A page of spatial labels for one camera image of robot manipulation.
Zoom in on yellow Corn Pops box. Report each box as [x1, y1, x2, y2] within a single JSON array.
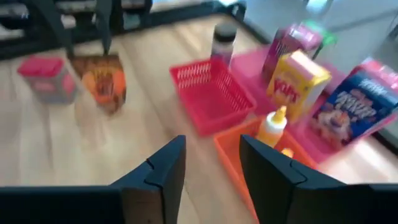
[[266, 49, 332, 124]]

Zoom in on red mesh basket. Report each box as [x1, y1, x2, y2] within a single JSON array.
[[169, 57, 257, 138]]

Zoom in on pink plastic tray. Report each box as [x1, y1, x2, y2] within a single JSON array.
[[229, 46, 398, 162]]

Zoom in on orange mesh basket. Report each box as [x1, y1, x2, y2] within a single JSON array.
[[213, 116, 321, 223]]

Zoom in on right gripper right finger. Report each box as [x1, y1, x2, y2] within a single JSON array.
[[239, 134, 346, 224]]

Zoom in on yellow squeeze bottle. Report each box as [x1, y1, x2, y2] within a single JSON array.
[[256, 105, 287, 149]]

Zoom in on red-lidded patterned can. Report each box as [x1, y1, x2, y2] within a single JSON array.
[[17, 55, 78, 105]]

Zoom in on purple Raisin Bran box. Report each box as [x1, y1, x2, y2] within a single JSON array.
[[262, 23, 324, 82]]

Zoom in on orange taco seasoning packet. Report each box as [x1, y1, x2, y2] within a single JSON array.
[[71, 54, 127, 114]]

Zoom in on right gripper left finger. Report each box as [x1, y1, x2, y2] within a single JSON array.
[[110, 134, 187, 224]]

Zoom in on blue Frosted Flakes box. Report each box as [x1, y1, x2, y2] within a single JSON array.
[[310, 70, 398, 150]]

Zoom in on black-lidded spice jar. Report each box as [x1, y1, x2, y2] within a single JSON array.
[[210, 22, 239, 68]]

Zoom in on red mini cereal box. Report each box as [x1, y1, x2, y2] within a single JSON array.
[[351, 57, 398, 91]]

